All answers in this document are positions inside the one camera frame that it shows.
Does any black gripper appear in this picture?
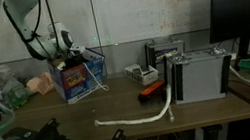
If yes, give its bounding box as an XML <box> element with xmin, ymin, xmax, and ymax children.
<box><xmin>58</xmin><ymin>53</ymin><xmax>84</xmax><ymax>71</ymax></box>

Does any blue cardboard box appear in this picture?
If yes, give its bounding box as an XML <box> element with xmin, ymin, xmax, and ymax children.
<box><xmin>46</xmin><ymin>46</ymin><xmax>112</xmax><ymax>108</ymax></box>

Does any medium white rope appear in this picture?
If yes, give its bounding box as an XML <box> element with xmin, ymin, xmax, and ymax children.
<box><xmin>81</xmin><ymin>58</ymin><xmax>110</xmax><ymax>95</ymax></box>

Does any thick white rope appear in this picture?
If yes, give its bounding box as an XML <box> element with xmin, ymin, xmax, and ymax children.
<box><xmin>89</xmin><ymin>83</ymin><xmax>178</xmax><ymax>135</ymax></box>

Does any peach cloth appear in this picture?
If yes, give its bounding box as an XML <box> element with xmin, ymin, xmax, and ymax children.
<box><xmin>24</xmin><ymin>70</ymin><xmax>56</xmax><ymax>98</ymax></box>

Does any green clear bag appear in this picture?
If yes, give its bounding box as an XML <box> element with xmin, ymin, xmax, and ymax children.
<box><xmin>0</xmin><ymin>61</ymin><xmax>32</xmax><ymax>113</ymax></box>

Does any black clamp with orange trigger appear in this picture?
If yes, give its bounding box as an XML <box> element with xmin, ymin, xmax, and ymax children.
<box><xmin>3</xmin><ymin>116</ymin><xmax>63</xmax><ymax>140</ymax></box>

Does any small white device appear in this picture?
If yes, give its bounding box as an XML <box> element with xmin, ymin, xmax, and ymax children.
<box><xmin>122</xmin><ymin>60</ymin><xmax>161</xmax><ymax>89</ymax></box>

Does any orange and black tool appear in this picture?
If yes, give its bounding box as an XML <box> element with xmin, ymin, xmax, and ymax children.
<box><xmin>135</xmin><ymin>79</ymin><xmax>168</xmax><ymax>104</ymax></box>

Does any grey metal case with label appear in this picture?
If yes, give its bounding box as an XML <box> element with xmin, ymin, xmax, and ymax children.
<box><xmin>143</xmin><ymin>34</ymin><xmax>189</xmax><ymax>74</ymax></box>

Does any large grey metal case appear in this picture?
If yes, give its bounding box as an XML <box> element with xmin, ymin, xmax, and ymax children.
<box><xmin>162</xmin><ymin>43</ymin><xmax>238</xmax><ymax>106</ymax></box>

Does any desk leg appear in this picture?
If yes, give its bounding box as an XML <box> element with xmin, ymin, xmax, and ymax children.
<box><xmin>191</xmin><ymin>123</ymin><xmax>231</xmax><ymax>140</ymax></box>

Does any white power adapter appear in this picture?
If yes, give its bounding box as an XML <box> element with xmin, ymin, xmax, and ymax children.
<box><xmin>228</xmin><ymin>50</ymin><xmax>239</xmax><ymax>62</ymax></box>

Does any white hose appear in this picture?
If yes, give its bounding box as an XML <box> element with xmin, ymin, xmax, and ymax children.
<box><xmin>229</xmin><ymin>61</ymin><xmax>250</xmax><ymax>89</ymax></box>

